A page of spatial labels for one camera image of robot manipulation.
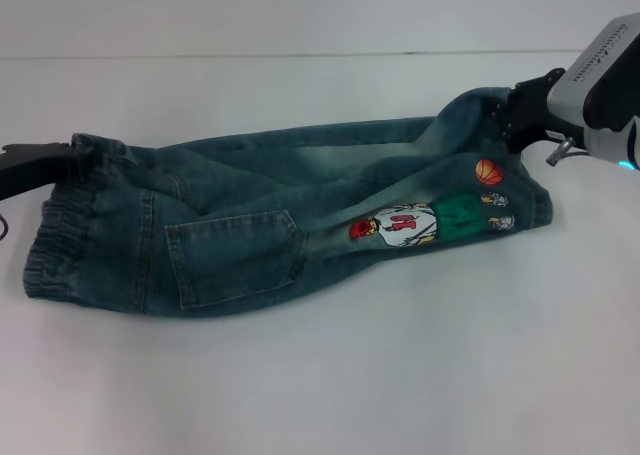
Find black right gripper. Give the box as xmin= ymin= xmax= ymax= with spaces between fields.
xmin=492 ymin=68 xmax=566 ymax=154

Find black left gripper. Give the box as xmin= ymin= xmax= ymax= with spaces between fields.
xmin=0 ymin=142 xmax=76 ymax=201

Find blue denim shorts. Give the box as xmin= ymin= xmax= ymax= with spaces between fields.
xmin=22 ymin=85 xmax=554 ymax=321

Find metal cable connector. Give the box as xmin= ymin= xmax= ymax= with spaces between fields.
xmin=546 ymin=137 xmax=589 ymax=166

